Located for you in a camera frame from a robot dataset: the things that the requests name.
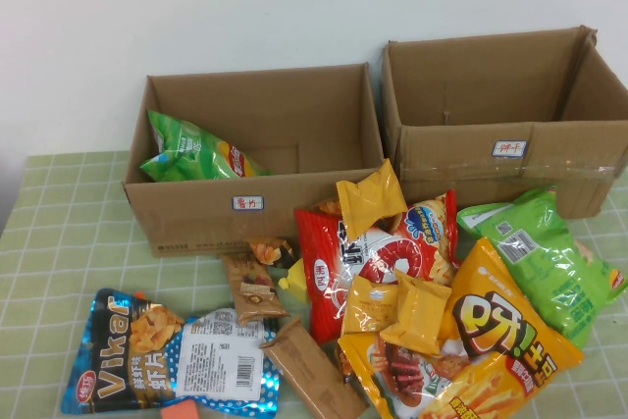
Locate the orange rectangular block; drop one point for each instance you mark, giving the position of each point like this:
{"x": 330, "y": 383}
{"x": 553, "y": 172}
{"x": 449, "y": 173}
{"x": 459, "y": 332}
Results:
{"x": 179, "y": 411}

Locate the small pale yellow packet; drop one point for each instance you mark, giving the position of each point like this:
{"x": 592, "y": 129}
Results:
{"x": 297, "y": 281}

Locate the tiny orange object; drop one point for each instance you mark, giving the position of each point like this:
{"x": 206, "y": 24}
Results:
{"x": 140, "y": 294}

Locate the green checked tablecloth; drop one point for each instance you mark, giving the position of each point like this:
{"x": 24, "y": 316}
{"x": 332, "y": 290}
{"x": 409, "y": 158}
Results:
{"x": 39, "y": 223}

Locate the blue Vikar shrimp chip bag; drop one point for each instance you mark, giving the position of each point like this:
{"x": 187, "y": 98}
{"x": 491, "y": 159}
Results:
{"x": 113, "y": 380}

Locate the white sticker with red writing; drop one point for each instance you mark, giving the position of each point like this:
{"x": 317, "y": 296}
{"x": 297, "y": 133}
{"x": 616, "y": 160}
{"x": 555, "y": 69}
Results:
{"x": 510, "y": 147}
{"x": 247, "y": 202}

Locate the plain brown paper packet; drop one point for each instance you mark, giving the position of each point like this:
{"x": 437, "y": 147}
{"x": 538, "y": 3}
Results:
{"x": 309, "y": 370}

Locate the orange white meat snack bag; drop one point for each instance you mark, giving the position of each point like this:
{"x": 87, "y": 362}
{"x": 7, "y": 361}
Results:
{"x": 407, "y": 380}

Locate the small green chip bag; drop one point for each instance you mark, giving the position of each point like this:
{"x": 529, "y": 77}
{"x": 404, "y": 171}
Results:
{"x": 196, "y": 154}

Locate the large orange fries snack bag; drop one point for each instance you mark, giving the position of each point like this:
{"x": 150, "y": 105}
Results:
{"x": 490, "y": 326}

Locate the yellow biscuit packet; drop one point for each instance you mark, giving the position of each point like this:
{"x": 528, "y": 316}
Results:
{"x": 417, "y": 316}
{"x": 373, "y": 203}
{"x": 368, "y": 306}

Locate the blue bag with white label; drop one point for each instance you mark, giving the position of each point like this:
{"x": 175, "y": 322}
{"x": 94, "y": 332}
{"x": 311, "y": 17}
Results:
{"x": 216, "y": 360}

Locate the taped open cardboard box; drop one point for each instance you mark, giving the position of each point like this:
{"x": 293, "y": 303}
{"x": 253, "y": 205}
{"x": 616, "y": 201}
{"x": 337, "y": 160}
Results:
{"x": 456, "y": 154}

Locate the red shrimp cracker bag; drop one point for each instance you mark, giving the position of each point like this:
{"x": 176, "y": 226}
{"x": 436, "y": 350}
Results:
{"x": 324, "y": 291}

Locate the brown nut bar packet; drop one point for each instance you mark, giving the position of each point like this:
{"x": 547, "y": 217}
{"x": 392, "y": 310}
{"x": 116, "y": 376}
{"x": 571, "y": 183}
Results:
{"x": 250, "y": 291}

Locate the orange crisps bag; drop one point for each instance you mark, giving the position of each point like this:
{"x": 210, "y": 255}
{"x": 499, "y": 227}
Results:
{"x": 329, "y": 208}

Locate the large green chip bag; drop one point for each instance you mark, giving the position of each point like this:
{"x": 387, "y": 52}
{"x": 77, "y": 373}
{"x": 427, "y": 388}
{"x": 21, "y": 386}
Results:
{"x": 549, "y": 267}

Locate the wide open cardboard box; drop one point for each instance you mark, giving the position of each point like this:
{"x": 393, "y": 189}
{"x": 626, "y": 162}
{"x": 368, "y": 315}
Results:
{"x": 186, "y": 213}

